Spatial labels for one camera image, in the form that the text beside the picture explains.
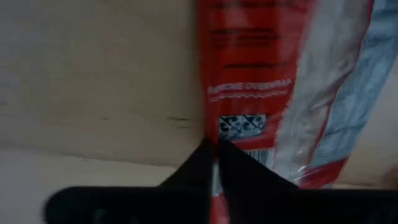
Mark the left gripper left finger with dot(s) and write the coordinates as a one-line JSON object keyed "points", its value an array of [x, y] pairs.
{"points": [[155, 205]]}

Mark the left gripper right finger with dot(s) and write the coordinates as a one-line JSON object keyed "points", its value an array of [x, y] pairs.
{"points": [[280, 205]]}

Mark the red popcorn bag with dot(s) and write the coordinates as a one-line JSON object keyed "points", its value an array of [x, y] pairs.
{"points": [[248, 62]]}

